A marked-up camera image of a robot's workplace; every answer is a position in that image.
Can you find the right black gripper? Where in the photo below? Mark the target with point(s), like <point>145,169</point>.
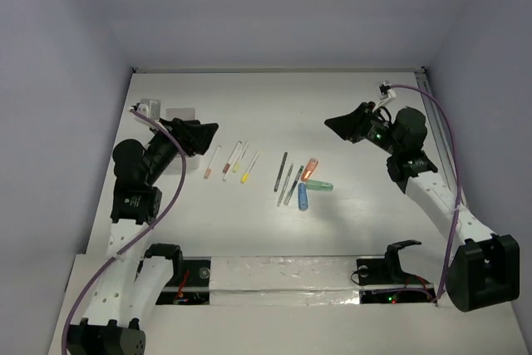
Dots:
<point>351,126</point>

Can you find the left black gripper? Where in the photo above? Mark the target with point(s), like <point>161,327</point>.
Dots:
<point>181,137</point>

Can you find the white pen orange cap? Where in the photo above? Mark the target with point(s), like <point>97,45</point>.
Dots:
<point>210,166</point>

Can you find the white pen red cap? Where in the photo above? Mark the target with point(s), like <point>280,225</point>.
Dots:
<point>231,159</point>

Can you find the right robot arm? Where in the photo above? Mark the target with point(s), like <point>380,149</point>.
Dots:
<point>481,268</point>

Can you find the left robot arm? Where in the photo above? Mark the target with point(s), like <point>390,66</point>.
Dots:
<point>109,314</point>

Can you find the translucent pink pen holder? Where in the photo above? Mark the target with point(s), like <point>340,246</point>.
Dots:
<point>184,138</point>

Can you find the orange translucent eraser case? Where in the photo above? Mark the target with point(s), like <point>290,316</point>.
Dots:
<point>309,169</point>

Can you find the white pen yellow tip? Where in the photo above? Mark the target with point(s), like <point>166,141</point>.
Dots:
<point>249,168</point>

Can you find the green dark pen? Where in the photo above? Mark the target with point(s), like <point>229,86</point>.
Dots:
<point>293,186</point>

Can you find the green translucent eraser case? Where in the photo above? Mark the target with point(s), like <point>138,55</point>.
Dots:
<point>318,185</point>

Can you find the dark grey pen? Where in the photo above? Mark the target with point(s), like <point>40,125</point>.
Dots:
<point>280,171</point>

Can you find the blue translucent eraser case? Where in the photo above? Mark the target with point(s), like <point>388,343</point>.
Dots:
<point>302,197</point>

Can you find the clear silver pen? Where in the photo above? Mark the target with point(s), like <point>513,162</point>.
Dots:
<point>285,185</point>

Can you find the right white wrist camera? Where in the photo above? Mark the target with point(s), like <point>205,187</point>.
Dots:
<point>386,94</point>

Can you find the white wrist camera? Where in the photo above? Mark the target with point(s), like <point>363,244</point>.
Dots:
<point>147,108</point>
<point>386,94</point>

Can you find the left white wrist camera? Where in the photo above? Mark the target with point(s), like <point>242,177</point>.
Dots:
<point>147,108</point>

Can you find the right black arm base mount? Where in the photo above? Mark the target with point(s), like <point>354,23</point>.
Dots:
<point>381,279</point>

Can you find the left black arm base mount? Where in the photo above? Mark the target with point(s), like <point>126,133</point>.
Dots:
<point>189,282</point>

